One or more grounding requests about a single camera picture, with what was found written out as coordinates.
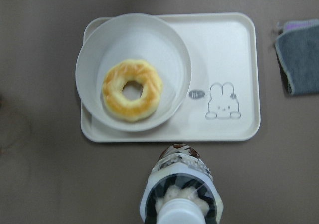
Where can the tea bottle white cap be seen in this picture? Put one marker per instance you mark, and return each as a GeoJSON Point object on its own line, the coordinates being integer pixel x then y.
{"type": "Point", "coordinates": [180, 190]}

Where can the cream rabbit tray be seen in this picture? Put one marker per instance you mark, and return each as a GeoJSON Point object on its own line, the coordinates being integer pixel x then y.
{"type": "Point", "coordinates": [223, 101]}

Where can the glazed donut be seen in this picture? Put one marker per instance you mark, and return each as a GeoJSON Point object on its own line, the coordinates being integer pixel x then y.
{"type": "Point", "coordinates": [132, 90]}

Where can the white round plate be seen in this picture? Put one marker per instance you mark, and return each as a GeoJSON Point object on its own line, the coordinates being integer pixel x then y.
{"type": "Point", "coordinates": [133, 36]}

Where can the grey folded cloth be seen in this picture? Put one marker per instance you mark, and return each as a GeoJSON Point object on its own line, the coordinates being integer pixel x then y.
{"type": "Point", "coordinates": [297, 48]}

